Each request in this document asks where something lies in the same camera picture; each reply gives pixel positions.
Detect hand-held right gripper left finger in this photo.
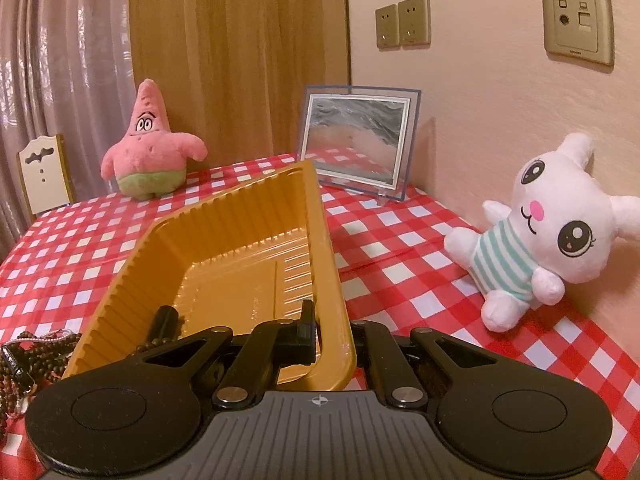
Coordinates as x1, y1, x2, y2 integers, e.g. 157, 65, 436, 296
125, 300, 319, 407

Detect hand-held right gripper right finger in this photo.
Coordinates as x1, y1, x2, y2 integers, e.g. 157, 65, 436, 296
350, 320, 501, 407

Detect yellow plastic tray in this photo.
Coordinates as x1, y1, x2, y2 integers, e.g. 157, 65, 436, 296
61, 159, 358, 392

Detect black wristwatch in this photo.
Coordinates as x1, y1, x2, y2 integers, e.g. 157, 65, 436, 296
148, 305, 182, 347

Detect dark bead bracelet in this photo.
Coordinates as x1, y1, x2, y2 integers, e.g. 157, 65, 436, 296
136, 337, 173, 354

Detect pearl bead bracelet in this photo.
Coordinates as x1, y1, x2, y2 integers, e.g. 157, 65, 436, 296
37, 329, 82, 347

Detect pile of beaded bracelets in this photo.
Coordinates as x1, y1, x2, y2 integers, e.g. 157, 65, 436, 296
0, 332, 76, 428

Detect red checkered tablecloth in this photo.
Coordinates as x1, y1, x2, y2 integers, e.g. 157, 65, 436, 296
0, 152, 640, 480

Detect white bunny plush toy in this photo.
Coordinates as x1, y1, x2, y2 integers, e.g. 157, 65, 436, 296
444, 132, 640, 333

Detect pink starfish plush toy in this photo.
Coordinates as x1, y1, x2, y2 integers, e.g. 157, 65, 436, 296
100, 78, 209, 202

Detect wooden wardrobe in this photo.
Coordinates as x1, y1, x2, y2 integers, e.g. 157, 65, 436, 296
127, 0, 350, 196

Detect white wooden chair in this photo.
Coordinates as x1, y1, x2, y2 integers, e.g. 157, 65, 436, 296
16, 133, 77, 218

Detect sheer patterned curtain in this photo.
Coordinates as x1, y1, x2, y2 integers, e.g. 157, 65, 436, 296
0, 0, 133, 256

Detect clear sand picture frame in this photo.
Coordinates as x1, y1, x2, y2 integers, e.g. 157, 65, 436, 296
297, 85, 423, 205

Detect beige wall socket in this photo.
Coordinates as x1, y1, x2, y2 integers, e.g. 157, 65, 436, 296
397, 0, 432, 48
375, 2, 401, 51

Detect large beige wall plate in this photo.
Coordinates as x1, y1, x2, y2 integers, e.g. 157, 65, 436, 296
541, 0, 615, 67

